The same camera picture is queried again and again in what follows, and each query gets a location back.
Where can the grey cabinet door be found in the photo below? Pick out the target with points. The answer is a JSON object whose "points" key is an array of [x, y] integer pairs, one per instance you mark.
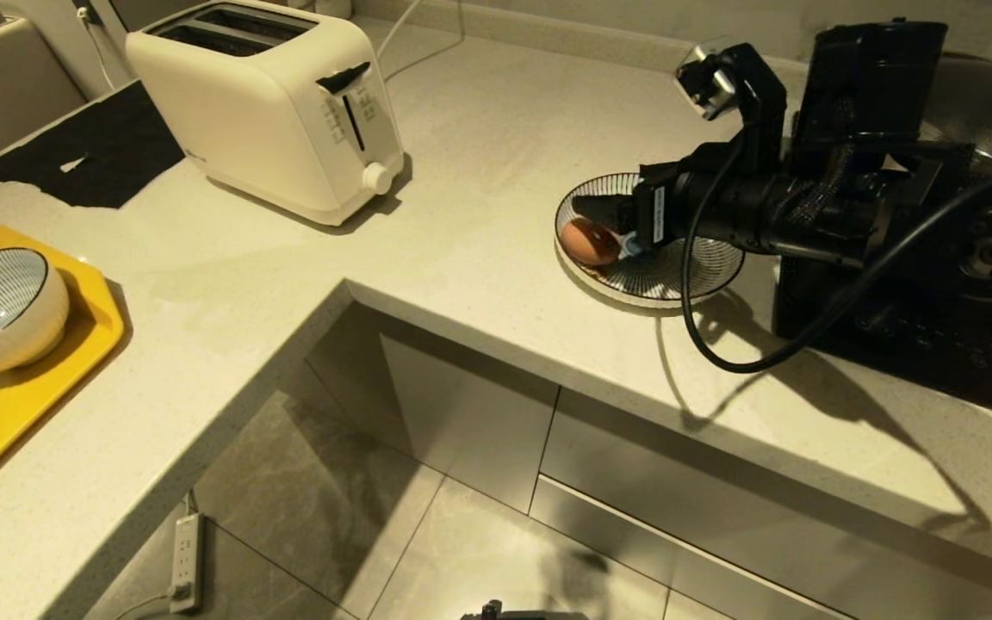
{"points": [[470, 430]]}

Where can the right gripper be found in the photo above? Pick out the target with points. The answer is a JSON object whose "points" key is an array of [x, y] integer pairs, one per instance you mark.
{"points": [[720, 211]]}

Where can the grey cabinet drawer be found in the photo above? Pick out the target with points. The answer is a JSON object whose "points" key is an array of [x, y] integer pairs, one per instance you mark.
{"points": [[763, 517]]}

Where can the white two-slot toaster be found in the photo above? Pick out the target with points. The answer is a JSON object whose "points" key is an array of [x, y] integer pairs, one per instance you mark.
{"points": [[263, 120]]}

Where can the metal pot lid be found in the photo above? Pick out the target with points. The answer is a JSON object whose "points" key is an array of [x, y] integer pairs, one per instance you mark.
{"points": [[978, 112]]}

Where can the black mat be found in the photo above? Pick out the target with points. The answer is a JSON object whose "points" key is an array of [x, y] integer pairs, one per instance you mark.
{"points": [[108, 146]]}

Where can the pale boxy appliance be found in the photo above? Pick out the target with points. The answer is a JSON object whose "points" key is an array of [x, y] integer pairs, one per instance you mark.
{"points": [[5, 95]]}

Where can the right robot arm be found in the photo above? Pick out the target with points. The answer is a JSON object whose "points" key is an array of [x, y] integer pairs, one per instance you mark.
{"points": [[875, 129]]}

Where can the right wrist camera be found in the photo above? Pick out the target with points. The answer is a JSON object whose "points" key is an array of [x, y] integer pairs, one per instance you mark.
{"points": [[733, 82]]}

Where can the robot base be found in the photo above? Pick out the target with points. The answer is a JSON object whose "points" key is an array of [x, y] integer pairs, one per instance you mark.
{"points": [[526, 613]]}

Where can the white power strip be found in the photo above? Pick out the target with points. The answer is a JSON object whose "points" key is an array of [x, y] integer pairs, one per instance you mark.
{"points": [[186, 560]]}

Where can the black induction cooktop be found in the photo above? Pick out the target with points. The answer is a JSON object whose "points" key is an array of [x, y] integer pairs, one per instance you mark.
{"points": [[961, 344]]}

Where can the yellow tray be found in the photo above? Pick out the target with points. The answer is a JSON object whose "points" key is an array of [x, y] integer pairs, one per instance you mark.
{"points": [[48, 379]]}

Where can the striped round plate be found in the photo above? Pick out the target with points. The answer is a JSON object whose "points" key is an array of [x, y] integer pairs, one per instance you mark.
{"points": [[660, 280]]}

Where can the brown egg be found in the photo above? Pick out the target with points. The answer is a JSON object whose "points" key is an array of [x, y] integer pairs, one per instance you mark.
{"points": [[580, 242]]}

